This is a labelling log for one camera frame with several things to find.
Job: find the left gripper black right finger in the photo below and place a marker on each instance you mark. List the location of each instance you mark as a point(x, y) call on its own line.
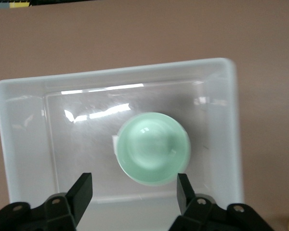
point(184, 197)

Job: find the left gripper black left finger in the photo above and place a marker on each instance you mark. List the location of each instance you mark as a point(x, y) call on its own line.
point(79, 192)

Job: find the mint green bowl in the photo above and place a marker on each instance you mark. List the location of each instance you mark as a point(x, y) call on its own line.
point(154, 149)

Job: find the clear plastic box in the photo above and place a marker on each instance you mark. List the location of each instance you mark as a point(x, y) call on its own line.
point(26, 134)

